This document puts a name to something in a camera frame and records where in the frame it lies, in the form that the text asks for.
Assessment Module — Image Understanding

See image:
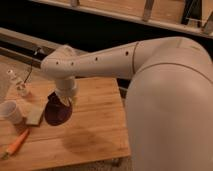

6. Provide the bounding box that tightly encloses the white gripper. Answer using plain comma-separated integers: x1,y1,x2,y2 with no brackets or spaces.
55,77,77,106

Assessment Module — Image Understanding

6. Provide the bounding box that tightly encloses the black cable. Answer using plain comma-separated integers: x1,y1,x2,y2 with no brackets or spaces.
23,46,43,84

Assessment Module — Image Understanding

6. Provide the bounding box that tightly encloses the white sponge block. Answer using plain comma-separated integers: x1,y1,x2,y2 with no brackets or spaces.
26,108,43,126

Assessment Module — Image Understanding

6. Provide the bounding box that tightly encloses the dark purple ceramic bowl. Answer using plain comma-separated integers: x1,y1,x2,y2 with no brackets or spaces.
44,99,72,126

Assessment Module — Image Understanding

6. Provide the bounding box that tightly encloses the clear glass bottle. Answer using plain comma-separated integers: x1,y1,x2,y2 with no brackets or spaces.
7,70,29,97

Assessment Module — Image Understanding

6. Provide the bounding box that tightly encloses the black smartphone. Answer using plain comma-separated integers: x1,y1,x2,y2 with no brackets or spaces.
48,92,58,103

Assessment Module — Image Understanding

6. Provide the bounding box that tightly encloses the white paper cup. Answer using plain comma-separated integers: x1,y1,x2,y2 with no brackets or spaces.
0,100,23,124

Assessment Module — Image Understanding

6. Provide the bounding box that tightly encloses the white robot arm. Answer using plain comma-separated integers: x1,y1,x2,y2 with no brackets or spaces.
41,37,213,171

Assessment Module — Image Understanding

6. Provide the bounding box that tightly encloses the orange carrot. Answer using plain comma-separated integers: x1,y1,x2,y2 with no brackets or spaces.
1,129,30,159

